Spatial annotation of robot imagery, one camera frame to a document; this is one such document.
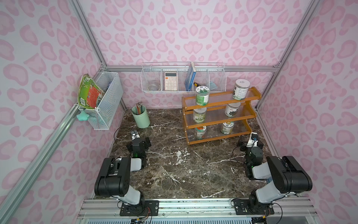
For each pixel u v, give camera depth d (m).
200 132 0.93
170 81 0.93
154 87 0.96
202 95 0.78
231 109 0.89
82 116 0.63
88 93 0.72
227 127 0.96
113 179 0.45
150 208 0.73
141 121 1.05
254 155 0.69
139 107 0.99
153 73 0.98
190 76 0.88
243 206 0.73
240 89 0.80
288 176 0.45
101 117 0.72
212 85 1.00
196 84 0.97
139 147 0.72
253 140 0.75
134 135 0.80
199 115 0.86
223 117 0.96
